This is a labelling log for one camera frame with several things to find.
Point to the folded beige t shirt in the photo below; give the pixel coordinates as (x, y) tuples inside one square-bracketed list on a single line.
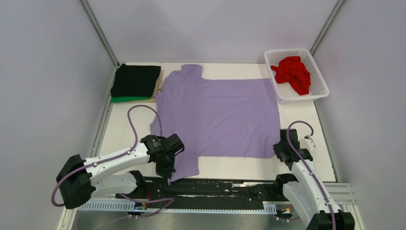
[(157, 89)]

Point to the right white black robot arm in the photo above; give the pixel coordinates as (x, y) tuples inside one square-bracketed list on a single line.
[(303, 187)]

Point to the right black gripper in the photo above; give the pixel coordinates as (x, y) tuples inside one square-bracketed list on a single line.
[(276, 148)]

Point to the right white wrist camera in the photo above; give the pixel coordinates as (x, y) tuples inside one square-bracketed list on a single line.
[(307, 143)]

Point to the white plastic basket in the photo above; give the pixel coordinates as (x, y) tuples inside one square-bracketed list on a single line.
[(285, 94)]

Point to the folded green t shirt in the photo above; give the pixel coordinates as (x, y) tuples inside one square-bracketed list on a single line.
[(131, 99)]

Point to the folded black t shirt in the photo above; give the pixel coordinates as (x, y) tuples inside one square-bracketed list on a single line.
[(135, 81)]

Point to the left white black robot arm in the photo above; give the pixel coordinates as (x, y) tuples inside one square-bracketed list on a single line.
[(83, 179)]

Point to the purple t shirt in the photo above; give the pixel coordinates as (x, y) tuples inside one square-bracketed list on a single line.
[(216, 118)]

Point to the red t shirt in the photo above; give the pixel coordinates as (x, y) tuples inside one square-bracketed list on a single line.
[(291, 70)]

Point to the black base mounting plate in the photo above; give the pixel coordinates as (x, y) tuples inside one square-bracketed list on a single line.
[(208, 194)]

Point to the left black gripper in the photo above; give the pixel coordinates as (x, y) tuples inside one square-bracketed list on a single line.
[(166, 172)]

